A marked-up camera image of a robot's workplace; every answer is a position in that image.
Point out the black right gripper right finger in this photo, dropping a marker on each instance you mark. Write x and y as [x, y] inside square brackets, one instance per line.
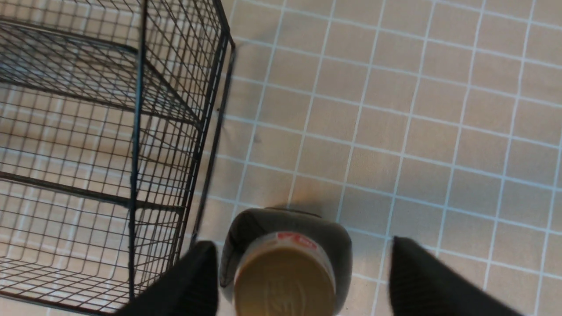
[421, 285]

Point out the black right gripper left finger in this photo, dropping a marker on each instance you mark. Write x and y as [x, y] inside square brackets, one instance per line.
[190, 288]

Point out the dark vinegar bottle gold cap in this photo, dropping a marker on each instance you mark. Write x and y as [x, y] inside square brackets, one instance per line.
[285, 262]

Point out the beige grid-pattern tablecloth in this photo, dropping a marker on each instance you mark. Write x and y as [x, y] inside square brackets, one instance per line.
[436, 120]

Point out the black wire mesh shelf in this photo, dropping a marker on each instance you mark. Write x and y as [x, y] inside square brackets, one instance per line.
[110, 121]

